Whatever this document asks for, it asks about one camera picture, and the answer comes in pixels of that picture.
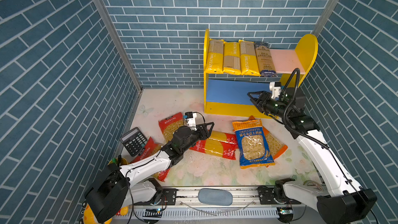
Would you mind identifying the red yellow spaghetti bag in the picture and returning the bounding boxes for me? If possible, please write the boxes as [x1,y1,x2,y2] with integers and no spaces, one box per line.
[190,131,238,160]

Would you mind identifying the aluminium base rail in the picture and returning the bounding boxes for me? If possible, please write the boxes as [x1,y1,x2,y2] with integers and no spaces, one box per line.
[121,185,346,222]

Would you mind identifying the grey blue oval pad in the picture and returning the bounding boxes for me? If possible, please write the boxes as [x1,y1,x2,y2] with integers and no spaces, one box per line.
[198,188,233,206]

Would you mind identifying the red macaroni bag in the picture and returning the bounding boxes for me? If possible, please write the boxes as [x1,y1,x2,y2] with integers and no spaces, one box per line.
[131,137,170,182]
[159,113,184,142]

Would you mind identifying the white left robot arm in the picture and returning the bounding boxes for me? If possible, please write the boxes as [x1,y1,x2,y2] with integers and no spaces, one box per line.
[84,122,215,224]

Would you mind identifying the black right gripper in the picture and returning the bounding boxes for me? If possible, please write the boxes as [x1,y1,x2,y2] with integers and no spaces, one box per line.
[248,91,291,120]

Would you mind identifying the yellow shelf with coloured boards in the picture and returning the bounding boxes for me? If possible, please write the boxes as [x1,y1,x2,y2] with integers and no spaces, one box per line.
[204,30,318,118]

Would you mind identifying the blue clear spaghetti bag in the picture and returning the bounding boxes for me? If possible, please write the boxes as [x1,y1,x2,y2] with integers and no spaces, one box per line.
[254,41,277,77]

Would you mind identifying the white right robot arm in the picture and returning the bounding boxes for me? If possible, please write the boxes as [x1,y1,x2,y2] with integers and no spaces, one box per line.
[248,88,377,224]

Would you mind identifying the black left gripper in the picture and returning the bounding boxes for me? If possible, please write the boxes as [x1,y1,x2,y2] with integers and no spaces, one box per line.
[180,122,215,155]

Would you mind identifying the blue orecchiette pasta bag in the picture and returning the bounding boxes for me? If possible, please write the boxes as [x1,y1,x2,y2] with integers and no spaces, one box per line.
[232,119,275,169]

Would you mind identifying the orange pasta bag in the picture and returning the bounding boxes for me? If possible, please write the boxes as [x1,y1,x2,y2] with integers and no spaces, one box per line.
[262,127,288,160]

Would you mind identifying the yellow plush toy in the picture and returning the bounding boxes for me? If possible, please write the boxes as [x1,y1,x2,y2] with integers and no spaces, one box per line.
[79,203,129,224]

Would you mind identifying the yellow pen cup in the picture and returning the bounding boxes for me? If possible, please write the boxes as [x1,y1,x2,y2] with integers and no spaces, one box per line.
[108,155,128,166]

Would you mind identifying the black calculator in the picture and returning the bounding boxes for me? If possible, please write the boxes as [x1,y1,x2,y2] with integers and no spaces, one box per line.
[120,127,148,157]

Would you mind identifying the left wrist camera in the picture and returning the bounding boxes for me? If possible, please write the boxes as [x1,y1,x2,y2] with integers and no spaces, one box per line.
[183,112,198,131]

